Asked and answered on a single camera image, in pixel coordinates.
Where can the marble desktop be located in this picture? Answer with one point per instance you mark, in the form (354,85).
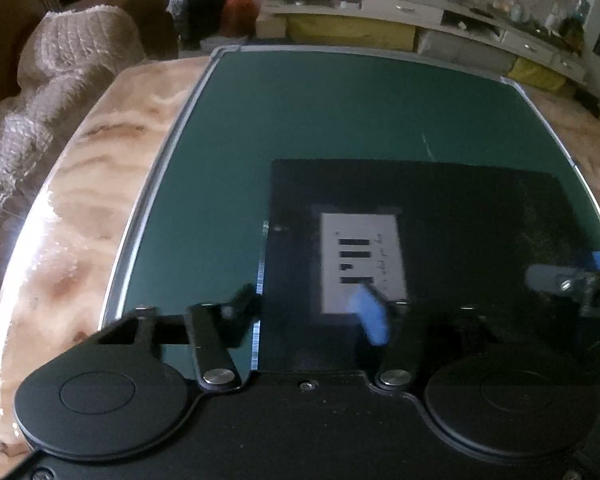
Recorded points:
(80,185)

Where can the black mat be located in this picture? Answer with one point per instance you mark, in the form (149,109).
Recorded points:
(455,220)

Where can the beige quilted sofa blanket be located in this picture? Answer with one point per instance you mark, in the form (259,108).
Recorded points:
(70,55)

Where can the white television cabinet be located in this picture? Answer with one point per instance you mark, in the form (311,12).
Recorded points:
(405,7)

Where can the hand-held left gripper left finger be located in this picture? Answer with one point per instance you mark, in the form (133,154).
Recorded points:
(215,340)

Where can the red plastic bag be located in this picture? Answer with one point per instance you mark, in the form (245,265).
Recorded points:
(239,10)

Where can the black bag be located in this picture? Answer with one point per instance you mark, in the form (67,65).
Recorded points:
(202,15)

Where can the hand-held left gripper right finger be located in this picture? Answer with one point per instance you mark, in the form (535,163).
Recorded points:
(372,315)

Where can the dark toy figure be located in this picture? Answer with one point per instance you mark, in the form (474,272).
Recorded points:
(572,35)

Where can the brown leather sofa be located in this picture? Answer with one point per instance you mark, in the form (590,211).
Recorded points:
(145,10)

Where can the green board with metal frame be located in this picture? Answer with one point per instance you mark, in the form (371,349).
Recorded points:
(330,110)

